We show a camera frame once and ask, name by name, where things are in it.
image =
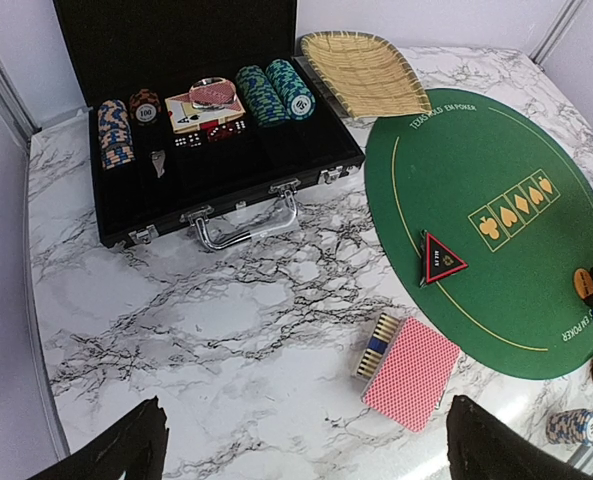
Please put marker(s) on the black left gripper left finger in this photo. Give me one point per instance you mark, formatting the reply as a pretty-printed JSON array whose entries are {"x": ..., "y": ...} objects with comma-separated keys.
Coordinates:
[{"x": 134, "y": 447}]

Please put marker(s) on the teal chip row in case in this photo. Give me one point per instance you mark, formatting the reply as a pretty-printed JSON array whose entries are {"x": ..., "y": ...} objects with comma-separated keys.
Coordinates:
[{"x": 292, "y": 90}]

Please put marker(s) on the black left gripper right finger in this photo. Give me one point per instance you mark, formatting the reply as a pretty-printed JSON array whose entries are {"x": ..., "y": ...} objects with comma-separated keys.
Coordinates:
[{"x": 482, "y": 447}]

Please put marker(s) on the blue beige chip stack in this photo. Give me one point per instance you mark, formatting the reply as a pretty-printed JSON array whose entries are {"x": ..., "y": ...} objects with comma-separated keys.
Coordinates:
[{"x": 570, "y": 427}]

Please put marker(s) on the blue beige chips in case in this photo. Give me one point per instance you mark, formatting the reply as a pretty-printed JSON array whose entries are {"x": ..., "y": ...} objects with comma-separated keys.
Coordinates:
[{"x": 114, "y": 134}]

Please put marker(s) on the left aluminium frame post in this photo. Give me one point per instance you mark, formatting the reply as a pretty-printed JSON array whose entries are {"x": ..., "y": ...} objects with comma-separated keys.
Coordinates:
[{"x": 14, "y": 112}]

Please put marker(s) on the card deck in case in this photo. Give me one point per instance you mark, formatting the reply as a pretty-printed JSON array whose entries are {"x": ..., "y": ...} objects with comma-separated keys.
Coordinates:
[{"x": 184, "y": 118}]

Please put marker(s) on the round green poker mat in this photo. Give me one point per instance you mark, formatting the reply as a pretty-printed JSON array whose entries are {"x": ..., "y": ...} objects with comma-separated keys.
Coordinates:
[{"x": 503, "y": 195}]

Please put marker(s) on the red black chips in case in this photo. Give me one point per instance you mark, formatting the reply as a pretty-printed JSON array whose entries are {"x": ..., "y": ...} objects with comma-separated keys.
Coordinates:
[{"x": 144, "y": 106}]

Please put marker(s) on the orange big blind button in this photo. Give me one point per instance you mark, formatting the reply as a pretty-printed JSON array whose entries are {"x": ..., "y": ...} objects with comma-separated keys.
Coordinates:
[{"x": 583, "y": 283}]

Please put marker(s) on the dice in case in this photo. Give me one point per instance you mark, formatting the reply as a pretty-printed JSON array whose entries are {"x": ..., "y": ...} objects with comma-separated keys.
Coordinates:
[{"x": 212, "y": 134}]

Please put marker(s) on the woven bamboo tray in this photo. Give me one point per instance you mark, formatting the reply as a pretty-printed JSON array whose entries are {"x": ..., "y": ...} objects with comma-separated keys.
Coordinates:
[{"x": 367, "y": 74}]

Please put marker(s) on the green chip row in case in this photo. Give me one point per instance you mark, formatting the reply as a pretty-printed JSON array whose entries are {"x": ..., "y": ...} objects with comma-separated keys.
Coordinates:
[{"x": 259, "y": 95}]

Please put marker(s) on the red playing card deck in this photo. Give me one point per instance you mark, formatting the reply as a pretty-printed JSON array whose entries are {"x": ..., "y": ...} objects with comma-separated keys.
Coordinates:
[{"x": 407, "y": 366}]

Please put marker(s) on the clear dealer button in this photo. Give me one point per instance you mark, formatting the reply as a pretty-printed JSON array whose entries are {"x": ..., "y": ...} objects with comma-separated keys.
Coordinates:
[{"x": 212, "y": 93}]

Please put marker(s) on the black poker chip case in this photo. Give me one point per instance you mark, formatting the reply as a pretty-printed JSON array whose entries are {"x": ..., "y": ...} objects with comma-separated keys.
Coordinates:
[{"x": 228, "y": 191}]

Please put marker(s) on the right aluminium frame post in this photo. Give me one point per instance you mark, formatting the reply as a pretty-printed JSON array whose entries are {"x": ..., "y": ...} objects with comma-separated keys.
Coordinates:
[{"x": 556, "y": 31}]

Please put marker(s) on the aluminium frame post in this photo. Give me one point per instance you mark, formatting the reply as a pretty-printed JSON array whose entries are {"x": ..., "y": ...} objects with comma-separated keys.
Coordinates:
[
  {"x": 14, "y": 112},
  {"x": 556, "y": 31}
]

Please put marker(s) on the triangular all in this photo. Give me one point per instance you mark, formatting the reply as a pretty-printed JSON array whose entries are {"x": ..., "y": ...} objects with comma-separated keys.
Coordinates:
[{"x": 437, "y": 260}]

